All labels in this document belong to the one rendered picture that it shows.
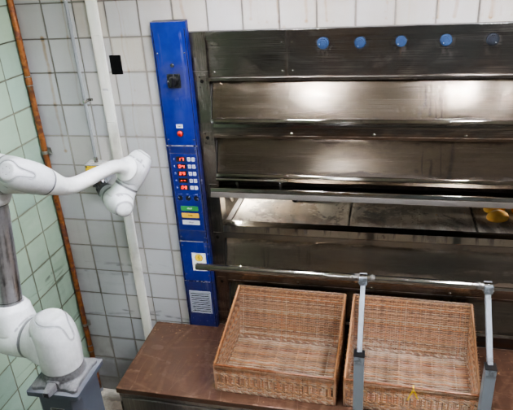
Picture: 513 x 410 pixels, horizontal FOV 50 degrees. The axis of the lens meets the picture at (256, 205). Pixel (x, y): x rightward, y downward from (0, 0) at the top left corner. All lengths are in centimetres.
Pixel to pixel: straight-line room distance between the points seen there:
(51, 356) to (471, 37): 196
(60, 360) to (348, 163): 141
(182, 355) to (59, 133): 126
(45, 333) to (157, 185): 100
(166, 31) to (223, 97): 37
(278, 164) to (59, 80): 110
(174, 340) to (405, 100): 166
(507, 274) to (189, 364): 155
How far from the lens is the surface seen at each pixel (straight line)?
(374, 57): 238
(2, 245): 213
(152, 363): 289
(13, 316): 221
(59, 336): 211
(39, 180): 197
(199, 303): 299
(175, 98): 254
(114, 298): 324
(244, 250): 279
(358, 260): 271
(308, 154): 251
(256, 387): 261
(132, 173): 234
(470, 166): 251
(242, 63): 246
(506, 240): 269
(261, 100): 247
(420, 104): 241
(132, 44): 260
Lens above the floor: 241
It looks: 25 degrees down
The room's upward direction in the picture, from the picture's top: 4 degrees counter-clockwise
